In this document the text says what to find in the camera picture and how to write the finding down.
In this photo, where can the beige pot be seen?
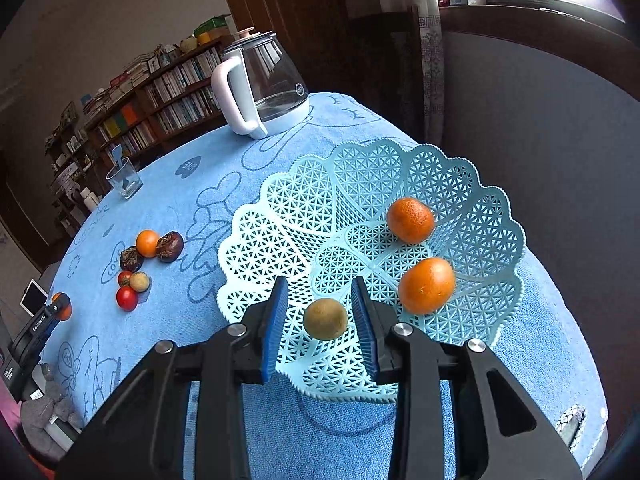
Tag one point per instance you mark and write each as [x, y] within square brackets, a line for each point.
[188, 44]

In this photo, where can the wooden bookshelf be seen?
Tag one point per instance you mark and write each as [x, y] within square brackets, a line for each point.
[150, 110]

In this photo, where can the small dark brown fruit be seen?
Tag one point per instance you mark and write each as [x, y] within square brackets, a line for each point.
[131, 259]

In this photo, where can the small red tomato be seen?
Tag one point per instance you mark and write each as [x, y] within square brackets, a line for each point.
[124, 278]

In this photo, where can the round orange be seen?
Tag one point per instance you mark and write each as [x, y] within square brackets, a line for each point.
[410, 220]

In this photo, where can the blue plastic spoon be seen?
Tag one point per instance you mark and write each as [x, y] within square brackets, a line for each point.
[117, 153]

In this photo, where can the oval orange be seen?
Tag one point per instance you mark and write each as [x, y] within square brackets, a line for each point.
[427, 285]

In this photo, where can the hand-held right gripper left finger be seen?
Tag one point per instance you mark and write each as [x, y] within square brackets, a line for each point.
[276, 332]

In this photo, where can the large red tomato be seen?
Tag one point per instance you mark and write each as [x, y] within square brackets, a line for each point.
[127, 298]

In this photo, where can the glass electric kettle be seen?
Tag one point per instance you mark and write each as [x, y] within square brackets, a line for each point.
[280, 85]

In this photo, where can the blue printed towel cloth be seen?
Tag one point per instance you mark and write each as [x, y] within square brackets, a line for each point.
[165, 200]

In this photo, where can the patterned curtain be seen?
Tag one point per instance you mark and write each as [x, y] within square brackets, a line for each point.
[425, 60]

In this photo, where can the olive brown kiwi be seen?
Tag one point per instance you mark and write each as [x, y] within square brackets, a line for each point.
[326, 318]

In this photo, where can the grey plush toy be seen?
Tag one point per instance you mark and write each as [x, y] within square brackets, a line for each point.
[47, 405]

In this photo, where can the light blue plastic lattice basket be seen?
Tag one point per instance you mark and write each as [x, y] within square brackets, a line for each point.
[300, 200]

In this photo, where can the clear drinking glass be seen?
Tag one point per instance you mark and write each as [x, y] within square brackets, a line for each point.
[125, 182]

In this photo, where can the dark wooden door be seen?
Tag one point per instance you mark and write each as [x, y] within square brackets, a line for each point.
[280, 10]

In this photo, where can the large dark brown fruit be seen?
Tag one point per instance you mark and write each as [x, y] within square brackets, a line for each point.
[170, 246]

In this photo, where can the white tablet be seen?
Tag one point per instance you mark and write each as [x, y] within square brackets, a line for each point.
[31, 299]

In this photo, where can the dark open rack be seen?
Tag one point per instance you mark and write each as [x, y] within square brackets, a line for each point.
[67, 170]

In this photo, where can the stacks of books atop shelf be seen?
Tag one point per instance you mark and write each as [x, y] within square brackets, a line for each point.
[125, 72]

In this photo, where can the rows of shelved books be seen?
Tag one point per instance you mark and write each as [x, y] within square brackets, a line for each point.
[180, 105]

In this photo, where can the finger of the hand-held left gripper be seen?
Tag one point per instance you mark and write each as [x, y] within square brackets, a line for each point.
[52, 306]

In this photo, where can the white bottle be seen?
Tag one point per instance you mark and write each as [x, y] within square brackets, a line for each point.
[90, 199]

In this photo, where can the green box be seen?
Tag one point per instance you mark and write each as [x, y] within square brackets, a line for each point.
[215, 24]

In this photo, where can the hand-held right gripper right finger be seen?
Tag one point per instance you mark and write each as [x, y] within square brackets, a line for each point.
[361, 332]

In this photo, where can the small orange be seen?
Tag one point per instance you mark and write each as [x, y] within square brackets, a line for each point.
[63, 307]

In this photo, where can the pale beige fruit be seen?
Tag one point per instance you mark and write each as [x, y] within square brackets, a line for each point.
[140, 281]

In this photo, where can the yellow round tin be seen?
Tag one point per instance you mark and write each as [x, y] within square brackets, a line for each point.
[203, 38]

